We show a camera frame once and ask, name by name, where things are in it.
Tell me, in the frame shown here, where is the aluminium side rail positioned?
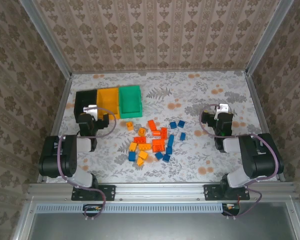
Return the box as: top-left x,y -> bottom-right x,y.
245,72 -> 287,182
36,73 -> 73,184

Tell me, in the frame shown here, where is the aluminium frame post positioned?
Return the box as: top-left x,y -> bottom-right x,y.
17,0 -> 73,77
246,0 -> 296,76

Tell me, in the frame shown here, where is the white slotted cable duct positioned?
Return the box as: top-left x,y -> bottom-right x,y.
36,202 -> 222,213

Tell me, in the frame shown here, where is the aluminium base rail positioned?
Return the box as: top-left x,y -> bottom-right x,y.
27,182 -> 298,203

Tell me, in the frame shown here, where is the grey metal panel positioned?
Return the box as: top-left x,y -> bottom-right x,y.
27,202 -> 295,240

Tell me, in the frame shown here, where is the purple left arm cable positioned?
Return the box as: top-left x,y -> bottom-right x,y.
56,106 -> 117,221

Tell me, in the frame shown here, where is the yellow plastic bin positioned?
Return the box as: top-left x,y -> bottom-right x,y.
96,87 -> 121,120

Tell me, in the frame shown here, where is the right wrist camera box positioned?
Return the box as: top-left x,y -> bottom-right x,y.
214,102 -> 230,115

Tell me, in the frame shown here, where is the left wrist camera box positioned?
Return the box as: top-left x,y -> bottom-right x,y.
82,104 -> 99,114

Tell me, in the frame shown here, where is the thin aluminium table rail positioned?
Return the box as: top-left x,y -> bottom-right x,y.
71,69 -> 248,75

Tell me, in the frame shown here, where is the floral table cover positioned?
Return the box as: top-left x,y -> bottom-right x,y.
46,70 -> 282,184

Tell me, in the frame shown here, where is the black plastic bin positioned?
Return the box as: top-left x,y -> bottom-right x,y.
74,89 -> 99,124

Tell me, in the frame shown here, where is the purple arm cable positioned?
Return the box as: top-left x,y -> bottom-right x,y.
199,103 -> 280,221
56,106 -> 117,221

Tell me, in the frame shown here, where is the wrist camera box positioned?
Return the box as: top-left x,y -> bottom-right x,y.
82,104 -> 99,114
214,102 -> 230,115

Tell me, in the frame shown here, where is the green plastic bin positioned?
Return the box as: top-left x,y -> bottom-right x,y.
118,85 -> 143,119

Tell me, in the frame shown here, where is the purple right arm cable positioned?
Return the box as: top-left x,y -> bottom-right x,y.
199,103 -> 280,221

